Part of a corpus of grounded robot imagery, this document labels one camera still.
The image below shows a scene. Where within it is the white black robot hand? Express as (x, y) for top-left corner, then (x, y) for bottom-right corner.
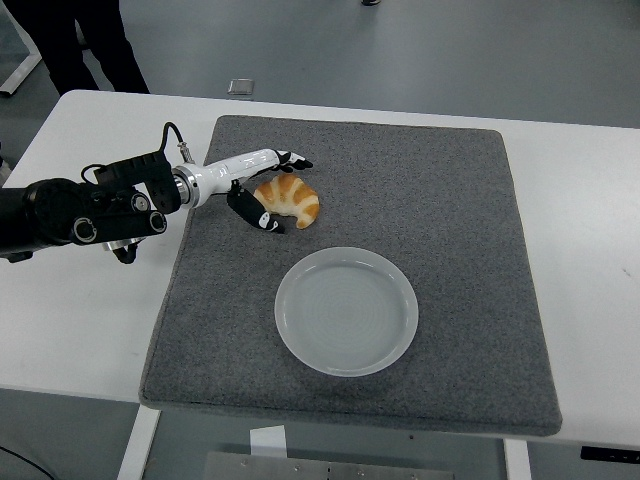
(187, 147), (315, 235)

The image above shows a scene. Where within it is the golden croissant bread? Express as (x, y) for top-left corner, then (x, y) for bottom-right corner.
(253, 173), (321, 230)

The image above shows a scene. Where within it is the pale grey round plate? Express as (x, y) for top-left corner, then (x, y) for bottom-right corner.
(273, 246), (420, 378)

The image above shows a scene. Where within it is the grey felt mat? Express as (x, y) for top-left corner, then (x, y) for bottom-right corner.
(138, 114), (564, 437)

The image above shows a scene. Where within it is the person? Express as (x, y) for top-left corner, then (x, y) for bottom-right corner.
(13, 0), (151, 96)

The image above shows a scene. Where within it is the white table leg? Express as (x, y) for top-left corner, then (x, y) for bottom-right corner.
(502, 438), (532, 480)
(115, 404), (162, 480)

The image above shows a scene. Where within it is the black table control box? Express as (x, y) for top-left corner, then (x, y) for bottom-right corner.
(579, 444), (640, 462)

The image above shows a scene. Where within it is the white furniture frame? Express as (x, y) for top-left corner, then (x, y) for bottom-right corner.
(0, 0), (42, 96)

